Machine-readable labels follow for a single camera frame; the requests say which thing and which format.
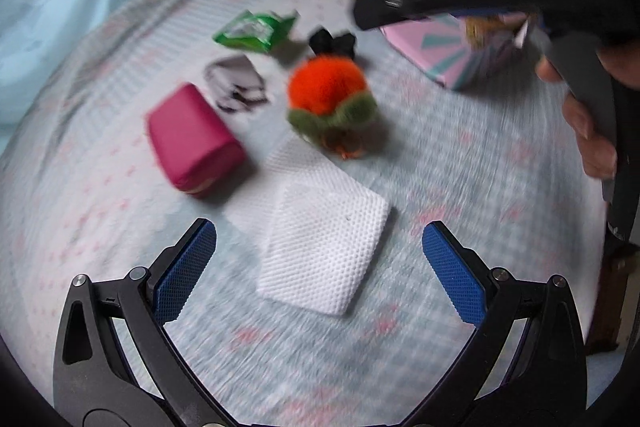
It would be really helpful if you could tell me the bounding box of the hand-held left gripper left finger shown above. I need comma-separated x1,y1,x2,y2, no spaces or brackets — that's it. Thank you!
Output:
52,218,236,427

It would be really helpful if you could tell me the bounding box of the orange and green fluffy pompom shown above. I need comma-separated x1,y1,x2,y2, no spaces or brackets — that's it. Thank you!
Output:
286,54,377,159

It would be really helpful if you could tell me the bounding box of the pale checked bedspread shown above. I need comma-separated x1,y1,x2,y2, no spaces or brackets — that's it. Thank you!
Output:
0,0,613,427

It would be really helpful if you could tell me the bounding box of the magenta pouch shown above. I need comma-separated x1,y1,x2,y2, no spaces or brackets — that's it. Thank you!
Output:
146,82,247,198

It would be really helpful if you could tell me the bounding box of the black bow hair tie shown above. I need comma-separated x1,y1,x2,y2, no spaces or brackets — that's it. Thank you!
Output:
308,28,357,58

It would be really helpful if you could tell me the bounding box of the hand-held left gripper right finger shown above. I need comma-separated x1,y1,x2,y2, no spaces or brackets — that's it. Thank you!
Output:
400,221,587,427

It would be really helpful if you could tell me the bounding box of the green packet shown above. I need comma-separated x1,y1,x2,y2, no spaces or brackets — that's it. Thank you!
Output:
212,9,299,56

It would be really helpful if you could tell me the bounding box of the brown plush toy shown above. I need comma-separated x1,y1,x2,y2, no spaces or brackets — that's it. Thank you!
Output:
464,13,522,48

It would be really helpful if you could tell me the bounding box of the person's right hand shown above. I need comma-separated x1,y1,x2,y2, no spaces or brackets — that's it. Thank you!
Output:
536,43,640,180

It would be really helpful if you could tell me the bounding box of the white mesh cloth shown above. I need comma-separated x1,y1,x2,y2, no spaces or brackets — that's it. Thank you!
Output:
225,137,392,317

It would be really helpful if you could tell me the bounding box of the brown wooden furniture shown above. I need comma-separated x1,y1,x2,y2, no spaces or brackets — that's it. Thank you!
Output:
584,243,640,359

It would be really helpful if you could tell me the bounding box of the pink patterned box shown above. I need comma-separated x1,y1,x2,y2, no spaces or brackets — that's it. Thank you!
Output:
379,11,532,91

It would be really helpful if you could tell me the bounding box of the black white small wrapper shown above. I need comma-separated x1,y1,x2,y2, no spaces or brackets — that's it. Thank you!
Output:
204,55,272,114

